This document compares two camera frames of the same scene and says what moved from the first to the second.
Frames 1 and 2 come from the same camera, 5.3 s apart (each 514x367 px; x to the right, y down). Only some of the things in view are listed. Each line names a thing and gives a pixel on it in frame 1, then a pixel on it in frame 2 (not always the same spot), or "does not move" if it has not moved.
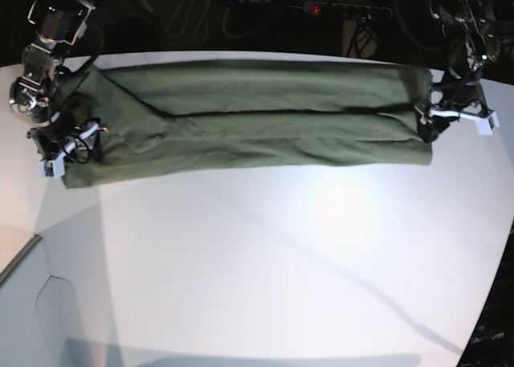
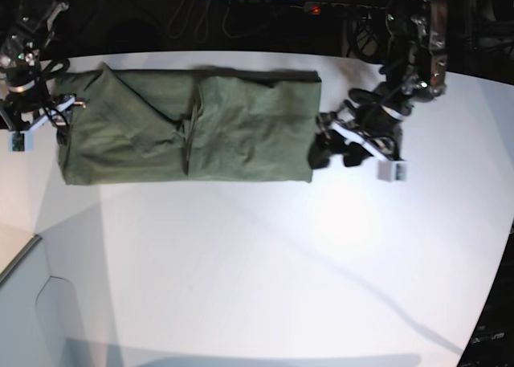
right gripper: [454, 100] -> [381, 138]
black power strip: [347, 10] does not move
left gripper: [55, 140] -> [19, 117]
